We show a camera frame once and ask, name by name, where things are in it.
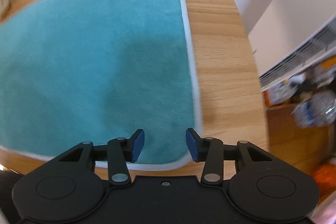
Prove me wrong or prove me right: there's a teal microfiber towel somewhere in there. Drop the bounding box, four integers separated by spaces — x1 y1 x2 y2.
1 0 202 170

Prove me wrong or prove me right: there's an orange cardboard box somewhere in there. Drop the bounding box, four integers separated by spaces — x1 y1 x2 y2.
262 76 301 107

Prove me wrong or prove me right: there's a white radiator heater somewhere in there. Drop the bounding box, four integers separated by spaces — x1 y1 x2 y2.
259 18 335 91

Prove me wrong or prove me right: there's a plastic water bottle blue label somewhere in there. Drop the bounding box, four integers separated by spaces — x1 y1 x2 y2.
292 90 335 128

